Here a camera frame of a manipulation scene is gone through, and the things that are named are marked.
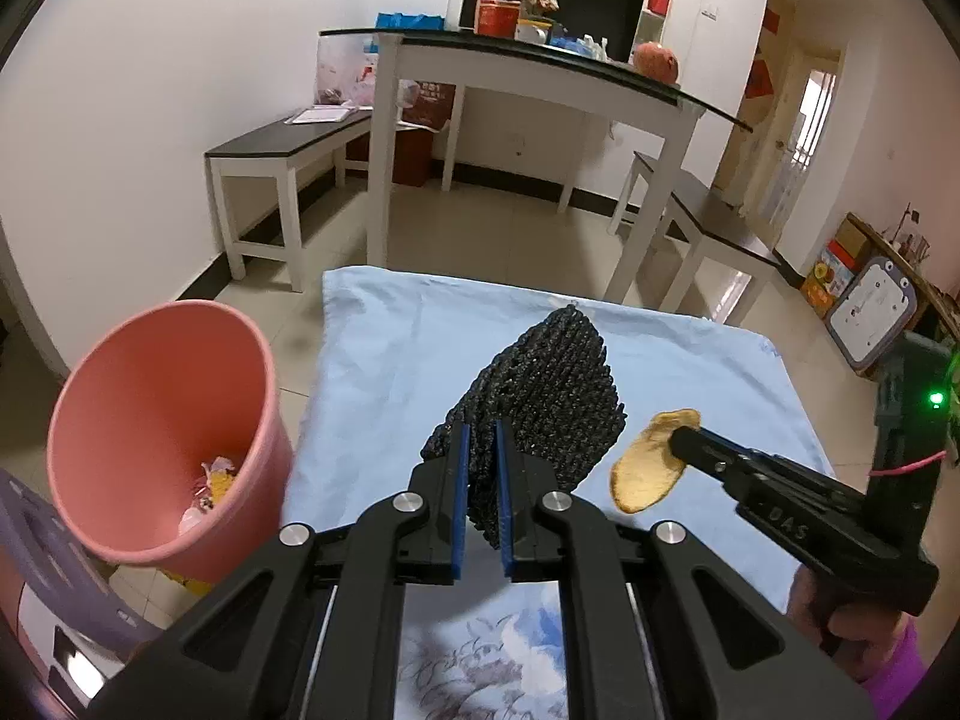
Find yellow brown peel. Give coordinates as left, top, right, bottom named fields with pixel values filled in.
left=610, top=408, right=701, bottom=514

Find pink plastic trash bucket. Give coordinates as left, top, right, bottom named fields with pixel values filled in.
left=47, top=301, right=293, bottom=583

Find person's right hand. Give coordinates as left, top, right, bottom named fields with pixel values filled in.
left=786, top=566, right=910, bottom=683

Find white kids drawing board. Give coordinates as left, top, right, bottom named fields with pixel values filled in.
left=827, top=257, right=918, bottom=371

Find wooden side table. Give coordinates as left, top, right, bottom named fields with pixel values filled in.
left=831, top=211, right=960, bottom=332

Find colourful cardboard box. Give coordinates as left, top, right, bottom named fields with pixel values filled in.
left=800, top=239, right=856, bottom=319

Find right dark-top white bench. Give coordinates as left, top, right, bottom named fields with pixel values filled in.
left=638, top=171, right=778, bottom=327

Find dark-top white bench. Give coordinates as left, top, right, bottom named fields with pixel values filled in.
left=638, top=171, right=778, bottom=327
left=205, top=110, right=371, bottom=293

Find red box under table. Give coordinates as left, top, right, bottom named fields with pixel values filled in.
left=392, top=128, right=434, bottom=187

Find purple kids chair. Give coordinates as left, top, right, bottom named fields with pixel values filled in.
left=2, top=472, right=148, bottom=658

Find left dark-top white bench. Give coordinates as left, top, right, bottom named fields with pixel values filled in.
left=205, top=110, right=371, bottom=293

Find papers on left bench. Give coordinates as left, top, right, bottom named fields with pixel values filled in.
left=286, top=104, right=355, bottom=125

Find white glass-top dining table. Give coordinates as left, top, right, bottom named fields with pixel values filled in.
left=320, top=26, right=750, bottom=302

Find orange pomelo fruit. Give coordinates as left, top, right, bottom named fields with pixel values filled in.
left=631, top=41, right=680, bottom=86

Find red round tin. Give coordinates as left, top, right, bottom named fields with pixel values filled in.
left=473, top=0, right=521, bottom=39

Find blue item on table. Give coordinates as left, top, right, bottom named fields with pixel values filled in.
left=374, top=13, right=446, bottom=31

